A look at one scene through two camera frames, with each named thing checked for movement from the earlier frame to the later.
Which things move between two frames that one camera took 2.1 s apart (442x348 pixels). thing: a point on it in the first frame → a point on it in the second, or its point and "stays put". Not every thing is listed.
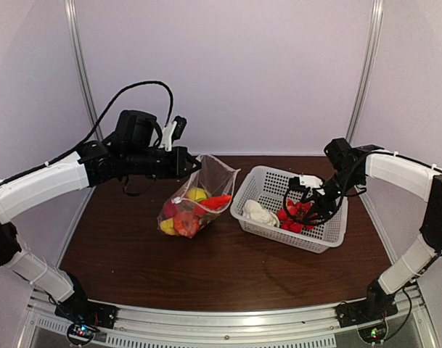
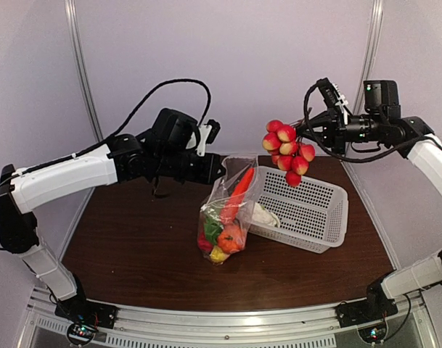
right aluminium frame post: x=367 y=72 stays put
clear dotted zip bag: x=206 y=191 → x=225 y=216
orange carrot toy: x=215 y=202 → x=234 y=202
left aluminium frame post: x=79 y=51 stays put
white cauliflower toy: x=254 y=211 stays put
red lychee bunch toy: x=295 y=216 → x=292 y=157
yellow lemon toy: x=197 y=194 → x=217 y=256
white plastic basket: x=268 y=185 stays put
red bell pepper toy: x=170 y=209 → x=205 y=244
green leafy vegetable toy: x=207 y=218 → x=213 y=228
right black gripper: x=321 y=203 → x=334 y=131
